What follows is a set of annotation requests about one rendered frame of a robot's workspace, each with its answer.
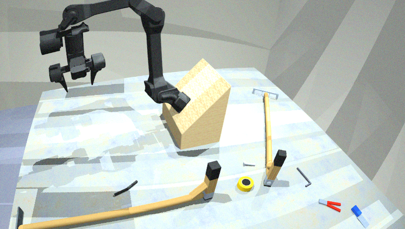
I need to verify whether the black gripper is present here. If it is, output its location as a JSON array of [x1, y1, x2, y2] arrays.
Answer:
[[49, 46, 106, 92]]

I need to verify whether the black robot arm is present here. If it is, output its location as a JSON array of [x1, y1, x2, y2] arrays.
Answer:
[[39, 0, 191, 113]]

